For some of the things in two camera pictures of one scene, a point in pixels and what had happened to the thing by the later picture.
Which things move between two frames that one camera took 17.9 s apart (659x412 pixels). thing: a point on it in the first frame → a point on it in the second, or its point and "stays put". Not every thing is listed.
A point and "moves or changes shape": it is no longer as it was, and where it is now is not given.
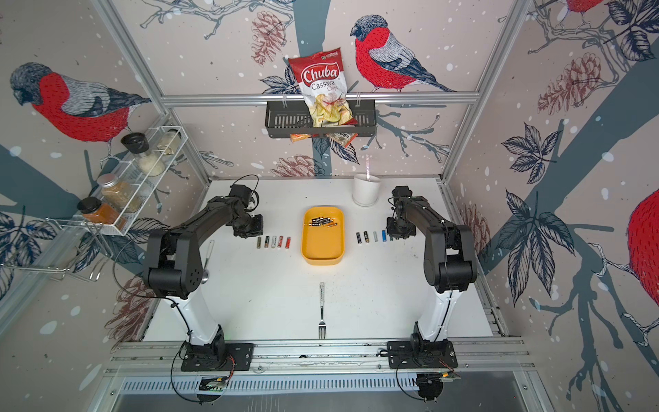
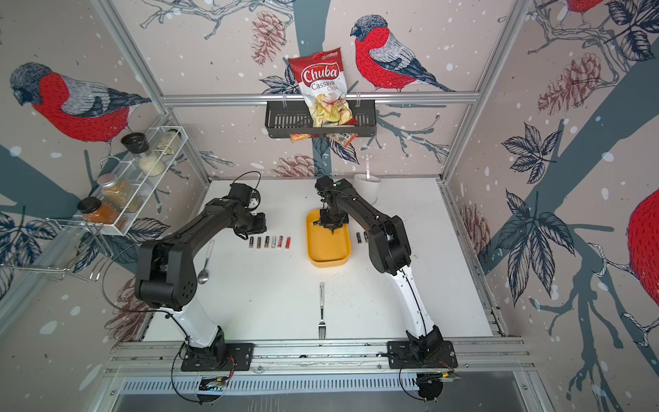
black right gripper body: [397, 228] → [331, 219]
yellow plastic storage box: [323, 236] moves or changes shape
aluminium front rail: [319, 358] stays put
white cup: [365, 193] stays put
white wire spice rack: [129, 184] stays put
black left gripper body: [250, 226] stays put
